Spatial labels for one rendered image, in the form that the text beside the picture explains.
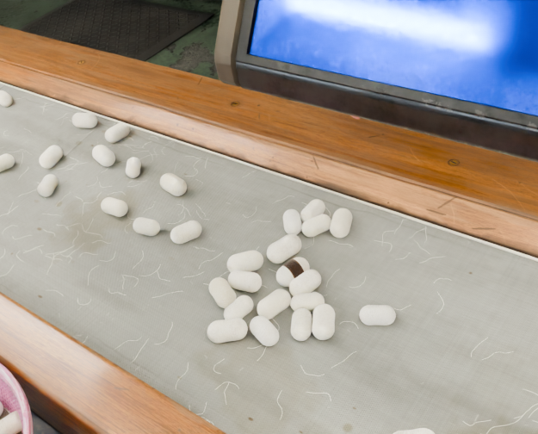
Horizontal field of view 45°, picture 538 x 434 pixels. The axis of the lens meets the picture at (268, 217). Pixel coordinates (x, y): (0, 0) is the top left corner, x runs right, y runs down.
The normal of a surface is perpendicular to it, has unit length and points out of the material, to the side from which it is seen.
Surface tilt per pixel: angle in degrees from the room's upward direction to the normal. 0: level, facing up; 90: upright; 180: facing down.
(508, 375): 0
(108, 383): 0
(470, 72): 58
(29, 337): 0
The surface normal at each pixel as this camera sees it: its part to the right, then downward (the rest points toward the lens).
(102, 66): -0.15, -0.74
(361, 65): -0.58, 0.11
